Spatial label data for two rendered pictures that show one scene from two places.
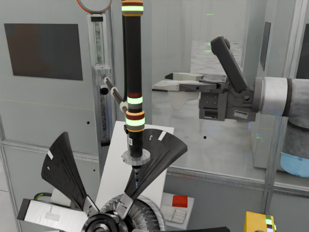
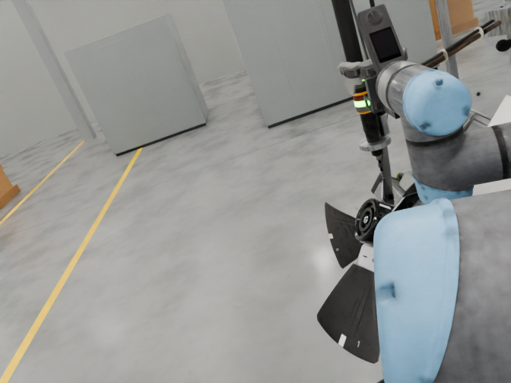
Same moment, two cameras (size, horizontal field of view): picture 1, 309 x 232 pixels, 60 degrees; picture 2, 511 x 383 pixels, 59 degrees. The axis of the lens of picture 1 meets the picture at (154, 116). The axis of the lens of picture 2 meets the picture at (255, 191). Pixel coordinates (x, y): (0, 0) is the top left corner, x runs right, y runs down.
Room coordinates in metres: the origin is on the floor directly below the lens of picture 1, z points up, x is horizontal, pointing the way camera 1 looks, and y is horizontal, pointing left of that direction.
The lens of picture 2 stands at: (0.12, -0.81, 1.84)
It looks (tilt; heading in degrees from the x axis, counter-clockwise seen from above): 23 degrees down; 78
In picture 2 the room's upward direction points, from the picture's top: 21 degrees counter-clockwise
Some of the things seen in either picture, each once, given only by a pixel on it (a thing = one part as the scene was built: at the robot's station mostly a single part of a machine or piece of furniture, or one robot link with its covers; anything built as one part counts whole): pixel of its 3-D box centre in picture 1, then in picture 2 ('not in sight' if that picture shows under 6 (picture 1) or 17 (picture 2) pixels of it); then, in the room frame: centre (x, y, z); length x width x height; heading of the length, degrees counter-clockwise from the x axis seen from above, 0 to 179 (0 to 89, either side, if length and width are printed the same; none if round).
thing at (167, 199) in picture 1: (156, 207); not in sight; (1.16, -0.01, 0.85); 0.36 x 0.24 x 0.03; 73
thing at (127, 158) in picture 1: (134, 139); (372, 122); (0.61, 0.05, 1.50); 0.09 x 0.07 x 0.10; 18
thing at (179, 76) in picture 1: (184, 86); not in sight; (0.61, -0.07, 1.64); 0.09 x 0.03 x 0.06; 51
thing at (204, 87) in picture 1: (200, 85); (358, 69); (0.52, -0.09, 1.66); 0.09 x 0.05 x 0.02; 94
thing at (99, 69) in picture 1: (102, 74); (507, 17); (1.19, 0.24, 1.54); 0.10 x 0.07 x 0.08; 18
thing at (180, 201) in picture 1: (180, 200); not in sight; (1.18, -0.14, 0.87); 0.08 x 0.08 x 0.02; 82
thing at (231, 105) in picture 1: (228, 96); (389, 83); (0.54, -0.15, 1.63); 0.12 x 0.08 x 0.09; 73
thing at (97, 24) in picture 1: (101, 86); not in sight; (1.24, 0.25, 1.48); 0.05 x 0.03 x 0.62; 108
